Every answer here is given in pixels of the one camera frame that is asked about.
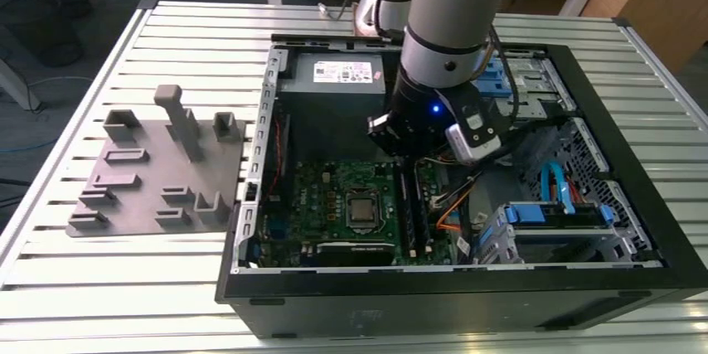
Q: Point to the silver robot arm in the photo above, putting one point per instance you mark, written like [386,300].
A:
[442,18]

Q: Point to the grey power supply unit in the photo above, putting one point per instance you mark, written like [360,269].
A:
[332,122]

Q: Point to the silver CPU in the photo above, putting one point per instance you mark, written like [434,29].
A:
[360,211]

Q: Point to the green motherboard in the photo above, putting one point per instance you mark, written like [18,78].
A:
[320,188]

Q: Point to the thin metal locking lever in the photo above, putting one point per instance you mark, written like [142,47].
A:
[382,227]

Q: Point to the hard disk in blue carrier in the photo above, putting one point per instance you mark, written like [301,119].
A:
[530,214]

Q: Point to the black graphics card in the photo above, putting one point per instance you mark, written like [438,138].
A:
[353,251]

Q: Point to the black PC case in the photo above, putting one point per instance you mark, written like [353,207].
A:
[442,287]

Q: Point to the grey parts rack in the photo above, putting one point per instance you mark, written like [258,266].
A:
[160,151]

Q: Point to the black office chair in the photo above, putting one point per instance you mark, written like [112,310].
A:
[54,18]

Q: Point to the white desk leg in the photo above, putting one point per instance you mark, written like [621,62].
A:
[18,84]

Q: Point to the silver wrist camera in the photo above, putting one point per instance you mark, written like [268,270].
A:
[461,144]

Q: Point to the blue plastic drive bracket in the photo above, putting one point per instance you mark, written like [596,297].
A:
[488,246]
[494,80]

